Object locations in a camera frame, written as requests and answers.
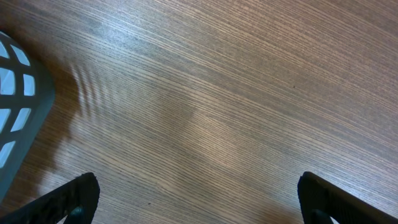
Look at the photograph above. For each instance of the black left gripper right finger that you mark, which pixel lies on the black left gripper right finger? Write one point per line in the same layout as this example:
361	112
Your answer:
323	202

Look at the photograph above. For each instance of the grey plastic shopping basket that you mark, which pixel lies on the grey plastic shopping basket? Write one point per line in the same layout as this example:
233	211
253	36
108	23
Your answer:
27	95

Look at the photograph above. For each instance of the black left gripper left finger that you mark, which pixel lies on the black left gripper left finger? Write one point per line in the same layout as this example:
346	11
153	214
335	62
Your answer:
73	202

